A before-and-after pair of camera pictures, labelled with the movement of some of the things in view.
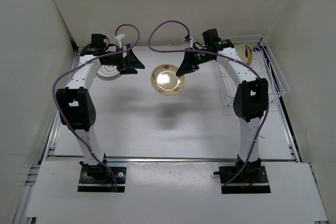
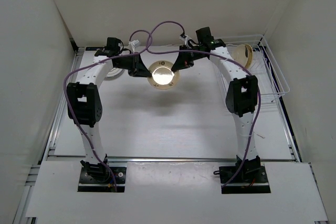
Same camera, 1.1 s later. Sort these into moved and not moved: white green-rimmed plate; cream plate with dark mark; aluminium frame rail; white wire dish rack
Moved: cream plate with dark mark
Not moved: white green-rimmed plate; white wire dish rack; aluminium frame rail
